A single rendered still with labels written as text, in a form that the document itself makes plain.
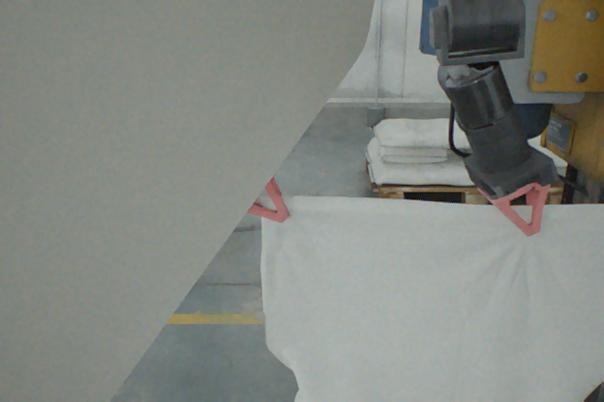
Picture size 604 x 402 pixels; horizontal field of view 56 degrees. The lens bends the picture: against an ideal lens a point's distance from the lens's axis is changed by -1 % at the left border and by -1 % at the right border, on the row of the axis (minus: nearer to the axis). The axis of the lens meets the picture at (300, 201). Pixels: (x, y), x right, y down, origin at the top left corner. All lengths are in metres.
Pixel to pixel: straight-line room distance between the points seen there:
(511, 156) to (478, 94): 0.08
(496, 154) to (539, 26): 0.30
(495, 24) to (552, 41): 0.31
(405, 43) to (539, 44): 4.87
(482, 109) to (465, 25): 0.09
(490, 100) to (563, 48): 0.31
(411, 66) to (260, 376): 4.15
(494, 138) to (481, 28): 0.11
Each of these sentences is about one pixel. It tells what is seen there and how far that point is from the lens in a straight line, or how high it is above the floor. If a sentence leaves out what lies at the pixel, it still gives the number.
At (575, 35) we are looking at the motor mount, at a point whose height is 1.25.
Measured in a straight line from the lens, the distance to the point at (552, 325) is 0.78.
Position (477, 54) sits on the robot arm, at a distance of 0.61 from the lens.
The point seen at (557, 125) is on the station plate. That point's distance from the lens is 1.11.
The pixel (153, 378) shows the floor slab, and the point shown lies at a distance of 2.19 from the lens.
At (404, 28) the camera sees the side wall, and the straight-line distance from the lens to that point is 5.70.
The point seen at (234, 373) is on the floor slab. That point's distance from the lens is 2.16.
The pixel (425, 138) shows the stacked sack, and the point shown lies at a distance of 3.49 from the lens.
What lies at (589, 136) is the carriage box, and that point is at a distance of 1.02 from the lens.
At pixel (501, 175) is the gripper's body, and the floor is 1.13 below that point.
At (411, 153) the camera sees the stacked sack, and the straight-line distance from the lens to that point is 3.61.
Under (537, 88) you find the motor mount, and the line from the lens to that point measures 0.89.
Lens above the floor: 1.31
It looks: 21 degrees down
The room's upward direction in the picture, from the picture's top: straight up
